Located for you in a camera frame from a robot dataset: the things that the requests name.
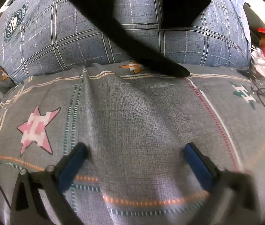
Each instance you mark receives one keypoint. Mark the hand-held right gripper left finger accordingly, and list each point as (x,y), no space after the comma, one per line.
(72,168)

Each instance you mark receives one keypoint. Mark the blue plaid pillow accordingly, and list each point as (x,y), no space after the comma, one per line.
(52,39)

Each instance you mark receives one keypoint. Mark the grey printed bed sheet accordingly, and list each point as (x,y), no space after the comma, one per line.
(134,121)

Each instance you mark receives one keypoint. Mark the black pants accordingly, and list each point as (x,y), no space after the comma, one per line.
(181,0)

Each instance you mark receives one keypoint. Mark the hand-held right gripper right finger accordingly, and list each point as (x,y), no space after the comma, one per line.
(198,166)

